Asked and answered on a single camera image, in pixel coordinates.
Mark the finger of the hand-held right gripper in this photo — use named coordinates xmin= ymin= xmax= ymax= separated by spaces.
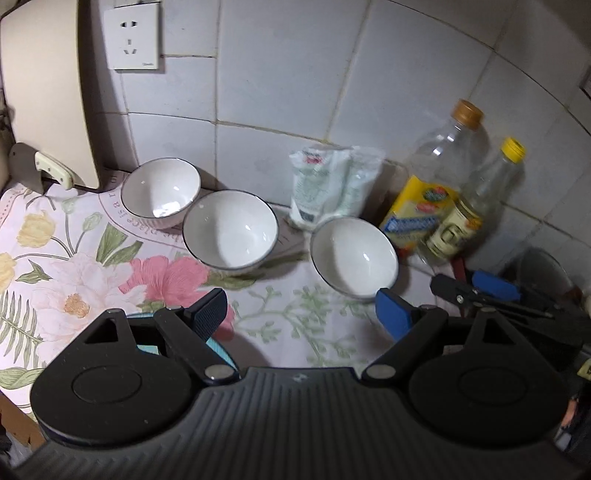
xmin=471 ymin=270 xmax=555 ymax=311
xmin=429 ymin=274 xmax=555 ymax=320

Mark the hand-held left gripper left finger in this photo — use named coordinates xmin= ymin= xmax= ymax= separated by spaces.
xmin=83 ymin=287 xmax=241 ymax=386

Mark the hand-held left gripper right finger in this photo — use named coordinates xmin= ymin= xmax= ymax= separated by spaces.
xmin=360 ymin=287 xmax=532 ymax=384

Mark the blue fried egg plate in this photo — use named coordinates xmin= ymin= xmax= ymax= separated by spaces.
xmin=127 ymin=313 xmax=241 ymax=384

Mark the white ribbed bowl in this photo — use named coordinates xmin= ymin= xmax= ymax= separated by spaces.
xmin=120 ymin=158 xmax=201 ymax=230
xmin=182 ymin=190 xmax=279 ymax=273
xmin=310 ymin=217 xmax=399 ymax=301

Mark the black wok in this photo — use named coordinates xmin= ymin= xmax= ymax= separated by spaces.
xmin=503 ymin=247 xmax=583 ymax=305

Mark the clear vinegar bottle yellow cap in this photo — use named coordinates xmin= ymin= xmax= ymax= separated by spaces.
xmin=416 ymin=137 xmax=527 ymax=266

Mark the floral tablecloth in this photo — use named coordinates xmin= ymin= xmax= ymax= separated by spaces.
xmin=0 ymin=168 xmax=444 ymax=407

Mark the yellow label oil bottle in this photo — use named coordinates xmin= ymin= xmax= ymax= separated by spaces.
xmin=379 ymin=99 xmax=489 ymax=259

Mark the white salt bag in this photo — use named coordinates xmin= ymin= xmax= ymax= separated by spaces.
xmin=288 ymin=147 xmax=357 ymax=232
xmin=344 ymin=147 xmax=386 ymax=220

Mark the cream cutting board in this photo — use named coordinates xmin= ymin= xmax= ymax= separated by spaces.
xmin=0 ymin=0 xmax=105 ymax=192

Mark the cleaver with cream handle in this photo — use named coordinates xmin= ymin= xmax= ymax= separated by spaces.
xmin=8 ymin=142 xmax=77 ymax=195

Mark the white wall socket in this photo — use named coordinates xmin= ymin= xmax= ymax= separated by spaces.
xmin=102 ymin=1 xmax=164 ymax=72

